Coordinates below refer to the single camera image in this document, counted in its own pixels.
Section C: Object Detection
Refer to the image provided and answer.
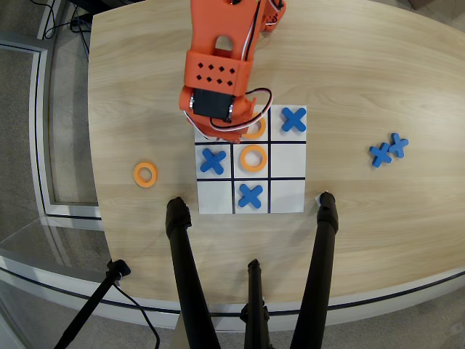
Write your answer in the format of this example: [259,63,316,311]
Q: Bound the black stand pole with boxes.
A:
[53,259,132,349]

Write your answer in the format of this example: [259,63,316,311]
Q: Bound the black floor cables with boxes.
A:
[42,0,92,56]

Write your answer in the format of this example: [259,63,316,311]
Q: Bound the thin black tripod leg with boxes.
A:
[239,258,272,349]

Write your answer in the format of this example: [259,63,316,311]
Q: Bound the black stand cable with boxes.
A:
[111,282,161,349]

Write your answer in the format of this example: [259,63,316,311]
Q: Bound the orange foam ring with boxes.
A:
[239,144,269,173]
[240,116,268,141]
[133,161,159,188]

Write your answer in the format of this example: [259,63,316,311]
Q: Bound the white tic-tac-toe grid board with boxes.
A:
[193,104,308,215]

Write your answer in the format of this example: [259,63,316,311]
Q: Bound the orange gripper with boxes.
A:
[177,85,258,145]

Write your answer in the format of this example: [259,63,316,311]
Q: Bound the grey metal panel frame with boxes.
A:
[0,34,103,221]

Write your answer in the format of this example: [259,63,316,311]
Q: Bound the blue foam cross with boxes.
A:
[368,142,393,169]
[387,132,410,159]
[199,148,227,175]
[238,183,264,210]
[280,107,308,133]

